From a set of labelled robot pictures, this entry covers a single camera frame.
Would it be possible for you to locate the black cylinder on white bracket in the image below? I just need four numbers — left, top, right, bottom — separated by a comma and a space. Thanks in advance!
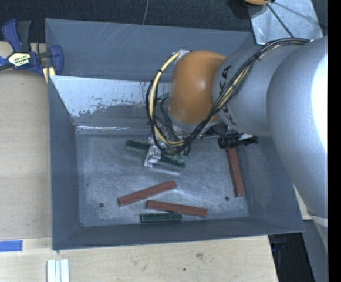
205, 129, 259, 150

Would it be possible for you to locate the grey metal bin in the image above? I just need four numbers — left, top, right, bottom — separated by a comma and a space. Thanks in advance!
44, 18, 306, 251

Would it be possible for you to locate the dark green block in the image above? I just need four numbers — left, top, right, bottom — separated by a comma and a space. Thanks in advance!
140, 211, 183, 224
125, 139, 186, 169

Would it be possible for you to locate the red-brown flat block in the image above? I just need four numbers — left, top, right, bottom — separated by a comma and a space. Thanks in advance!
117, 180, 178, 207
145, 200, 209, 218
225, 147, 246, 198

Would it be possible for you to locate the pale wood flat board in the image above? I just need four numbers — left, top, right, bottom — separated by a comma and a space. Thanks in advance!
0, 70, 54, 241

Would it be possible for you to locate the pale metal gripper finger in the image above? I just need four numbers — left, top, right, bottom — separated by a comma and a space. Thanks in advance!
143, 156, 180, 176
148, 144, 163, 159

